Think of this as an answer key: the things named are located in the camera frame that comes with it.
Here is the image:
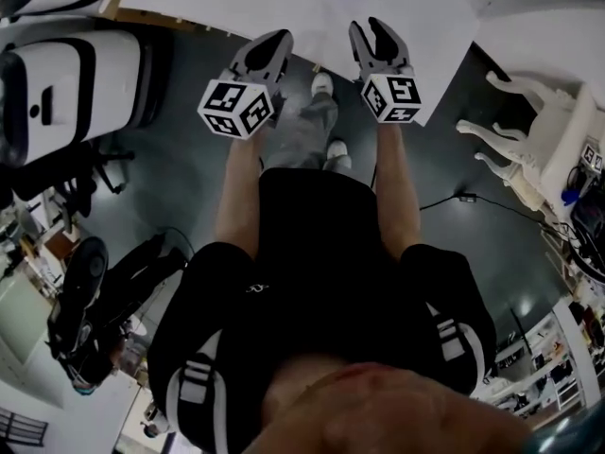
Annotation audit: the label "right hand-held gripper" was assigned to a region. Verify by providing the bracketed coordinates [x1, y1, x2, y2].
[348, 16, 424, 126]

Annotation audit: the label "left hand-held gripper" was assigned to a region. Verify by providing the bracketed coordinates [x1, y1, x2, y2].
[197, 29, 295, 141]

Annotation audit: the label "person's right forearm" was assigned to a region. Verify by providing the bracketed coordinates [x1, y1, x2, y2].
[375, 121, 423, 259]

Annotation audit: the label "person's left forearm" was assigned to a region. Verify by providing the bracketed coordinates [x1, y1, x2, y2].
[214, 128, 266, 260]

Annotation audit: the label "white table top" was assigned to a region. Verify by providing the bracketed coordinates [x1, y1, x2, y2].
[115, 0, 481, 128]

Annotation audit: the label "person's white shoe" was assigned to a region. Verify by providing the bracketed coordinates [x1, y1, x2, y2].
[310, 71, 335, 98]
[324, 139, 354, 170]

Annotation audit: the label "person's grey trousers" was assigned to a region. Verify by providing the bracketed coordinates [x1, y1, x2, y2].
[261, 93, 340, 170]

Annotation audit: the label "white ornate dressing table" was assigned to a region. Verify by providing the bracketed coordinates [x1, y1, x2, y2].
[456, 71, 605, 217]

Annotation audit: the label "black swivel chair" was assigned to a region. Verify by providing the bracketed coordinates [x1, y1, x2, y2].
[9, 139, 137, 218]

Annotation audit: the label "person's black shirt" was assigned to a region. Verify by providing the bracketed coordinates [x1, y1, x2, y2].
[146, 166, 497, 454]

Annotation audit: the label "idle hand-held gripper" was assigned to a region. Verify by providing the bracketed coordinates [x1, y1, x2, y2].
[580, 142, 605, 174]

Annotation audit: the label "black round seat chair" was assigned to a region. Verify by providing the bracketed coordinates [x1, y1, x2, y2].
[62, 236, 111, 309]

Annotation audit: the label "black bag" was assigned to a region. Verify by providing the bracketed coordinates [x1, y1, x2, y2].
[569, 191, 605, 254]

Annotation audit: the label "white storage shelf rack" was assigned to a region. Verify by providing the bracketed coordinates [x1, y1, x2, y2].
[493, 300, 590, 418]

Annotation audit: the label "person's chin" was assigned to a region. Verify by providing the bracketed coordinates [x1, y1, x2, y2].
[245, 360, 536, 454]

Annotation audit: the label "black floor cable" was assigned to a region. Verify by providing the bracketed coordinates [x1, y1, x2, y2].
[419, 190, 545, 222]

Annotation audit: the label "black cable bundle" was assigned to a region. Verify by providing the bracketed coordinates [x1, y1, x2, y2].
[541, 219, 605, 284]

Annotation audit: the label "white shoulder strap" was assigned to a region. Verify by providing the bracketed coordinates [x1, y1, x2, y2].
[164, 328, 224, 448]
[424, 303, 487, 388]

